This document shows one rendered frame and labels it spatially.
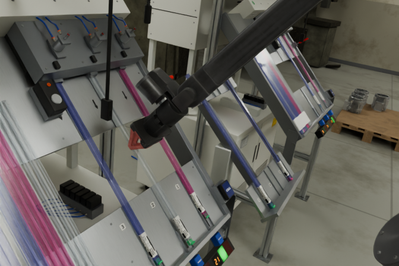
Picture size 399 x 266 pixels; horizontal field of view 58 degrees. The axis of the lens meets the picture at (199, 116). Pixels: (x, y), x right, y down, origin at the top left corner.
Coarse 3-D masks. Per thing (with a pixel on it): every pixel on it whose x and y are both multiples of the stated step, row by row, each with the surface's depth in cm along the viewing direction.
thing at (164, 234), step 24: (192, 168) 108; (144, 192) 91; (168, 192) 97; (120, 216) 83; (144, 216) 88; (168, 216) 93; (192, 216) 99; (216, 216) 106; (96, 240) 76; (120, 240) 80; (168, 240) 89; (120, 264) 77; (144, 264) 82; (168, 264) 86
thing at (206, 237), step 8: (224, 216) 106; (216, 224) 102; (208, 232) 99; (200, 240) 96; (192, 248) 93; (200, 248) 93; (184, 256) 90; (192, 256) 90; (176, 264) 87; (184, 264) 87
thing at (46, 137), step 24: (0, 48) 80; (0, 72) 78; (0, 96) 75; (24, 96) 79; (72, 96) 88; (96, 96) 94; (120, 96) 100; (24, 120) 77; (72, 120) 85; (96, 120) 90; (48, 144) 78; (72, 144) 83
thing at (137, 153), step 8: (96, 80) 94; (96, 88) 94; (104, 96) 94; (112, 112) 93; (120, 120) 94; (120, 128) 93; (128, 136) 93; (136, 152) 93; (144, 160) 93; (144, 168) 93; (152, 176) 93; (152, 184) 93; (160, 192) 92; (168, 200) 93; (168, 208) 92; (176, 216) 92; (192, 240) 92
